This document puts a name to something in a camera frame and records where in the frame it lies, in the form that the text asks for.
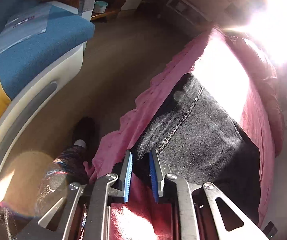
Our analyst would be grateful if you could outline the clear plastic bag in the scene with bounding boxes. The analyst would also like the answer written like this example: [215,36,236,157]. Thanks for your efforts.
[0,3,52,54]

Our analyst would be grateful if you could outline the black shoe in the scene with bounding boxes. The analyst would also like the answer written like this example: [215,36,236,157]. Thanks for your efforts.
[72,116,96,152]

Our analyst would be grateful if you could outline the pink bed sheet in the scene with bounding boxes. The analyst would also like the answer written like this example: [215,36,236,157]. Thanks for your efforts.
[89,28,284,239]

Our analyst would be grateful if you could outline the black pants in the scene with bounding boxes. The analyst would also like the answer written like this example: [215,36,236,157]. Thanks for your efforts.
[131,74,261,223]

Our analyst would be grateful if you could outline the blue and yellow sofa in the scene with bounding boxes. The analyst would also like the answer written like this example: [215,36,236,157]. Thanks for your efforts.
[0,0,97,203]

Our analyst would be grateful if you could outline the teal plastic container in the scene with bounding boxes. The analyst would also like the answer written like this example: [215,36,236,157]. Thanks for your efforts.
[93,1,108,14]

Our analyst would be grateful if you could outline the low white shelf unit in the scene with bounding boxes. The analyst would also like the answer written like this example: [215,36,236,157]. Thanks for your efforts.
[166,0,214,27]

